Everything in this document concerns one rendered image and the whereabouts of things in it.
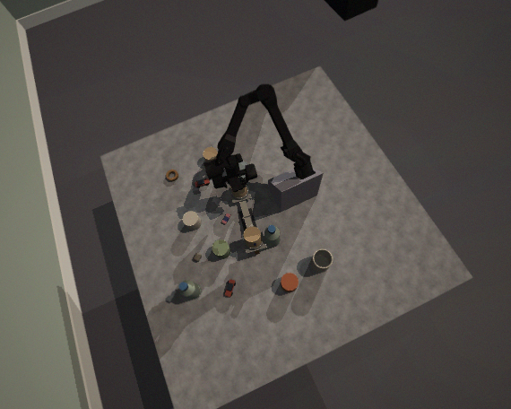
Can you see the small red toy car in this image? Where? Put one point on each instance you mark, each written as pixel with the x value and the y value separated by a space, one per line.
pixel 202 182
pixel 231 284

